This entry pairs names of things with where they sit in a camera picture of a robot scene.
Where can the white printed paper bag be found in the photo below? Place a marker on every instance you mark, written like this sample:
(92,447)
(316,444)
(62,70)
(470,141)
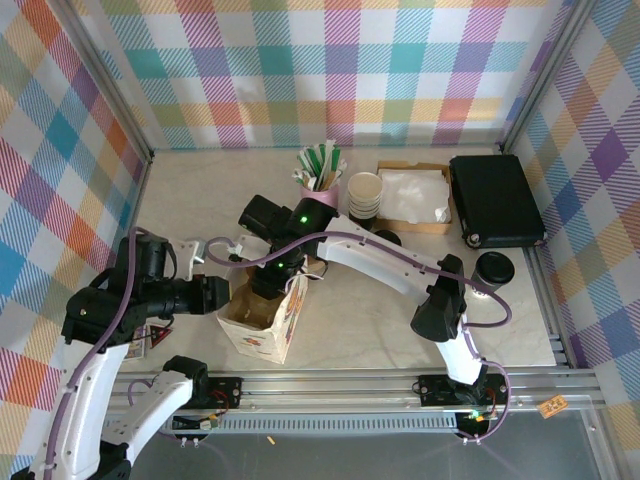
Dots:
(280,330)

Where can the black lidded coffee cup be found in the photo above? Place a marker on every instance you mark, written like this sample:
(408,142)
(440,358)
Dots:
(495,270)

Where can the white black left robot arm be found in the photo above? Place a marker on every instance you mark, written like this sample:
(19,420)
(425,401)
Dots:
(80,400)

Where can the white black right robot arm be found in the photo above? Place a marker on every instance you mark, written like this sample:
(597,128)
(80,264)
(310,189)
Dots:
(380,255)

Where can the white paper-wrapped straw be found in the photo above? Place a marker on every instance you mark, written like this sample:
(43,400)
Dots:
(328,152)
(301,177)
(341,169)

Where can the black red triangle sticker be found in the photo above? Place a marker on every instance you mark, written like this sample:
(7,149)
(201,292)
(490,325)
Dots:
(159,336)

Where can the pink straw canister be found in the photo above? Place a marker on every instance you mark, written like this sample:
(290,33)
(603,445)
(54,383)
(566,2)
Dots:
(325,196)

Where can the green paper-wrapped straw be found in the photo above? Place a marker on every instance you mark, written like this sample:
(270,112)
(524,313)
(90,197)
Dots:
(316,160)
(306,164)
(336,156)

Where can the brown wooden stirrer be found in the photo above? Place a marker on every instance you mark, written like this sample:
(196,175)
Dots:
(325,179)

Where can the colourful small card box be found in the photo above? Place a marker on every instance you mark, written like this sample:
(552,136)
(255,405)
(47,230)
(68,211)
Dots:
(137,350)

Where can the stack of paper cups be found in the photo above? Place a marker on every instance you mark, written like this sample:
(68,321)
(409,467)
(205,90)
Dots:
(365,195)

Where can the stack of black lids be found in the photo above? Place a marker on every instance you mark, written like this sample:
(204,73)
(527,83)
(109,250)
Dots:
(390,237)

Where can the black yellow power connector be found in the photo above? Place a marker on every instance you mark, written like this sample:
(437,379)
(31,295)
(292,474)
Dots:
(475,416)
(205,424)

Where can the stack of white napkins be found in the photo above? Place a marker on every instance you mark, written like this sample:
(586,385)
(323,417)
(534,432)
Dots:
(410,192)

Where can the brown cardboard napkin tray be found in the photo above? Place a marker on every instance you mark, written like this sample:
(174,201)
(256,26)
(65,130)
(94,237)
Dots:
(430,227)

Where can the black hard case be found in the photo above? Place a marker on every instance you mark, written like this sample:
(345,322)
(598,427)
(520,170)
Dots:
(495,200)

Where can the orange sticker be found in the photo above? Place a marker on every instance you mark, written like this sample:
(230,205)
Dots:
(552,407)

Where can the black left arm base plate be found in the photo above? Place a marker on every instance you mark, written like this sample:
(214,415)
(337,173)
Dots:
(227,390)

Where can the aluminium front rail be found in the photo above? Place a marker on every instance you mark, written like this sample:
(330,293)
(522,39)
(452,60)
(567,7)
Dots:
(325,395)

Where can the aluminium frame post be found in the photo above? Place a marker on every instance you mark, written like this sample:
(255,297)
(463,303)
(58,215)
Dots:
(547,75)
(106,75)

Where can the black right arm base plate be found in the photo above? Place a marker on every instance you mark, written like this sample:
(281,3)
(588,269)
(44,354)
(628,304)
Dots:
(432,387)

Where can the aluminium side rail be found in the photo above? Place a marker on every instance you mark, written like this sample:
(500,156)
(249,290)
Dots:
(547,310)

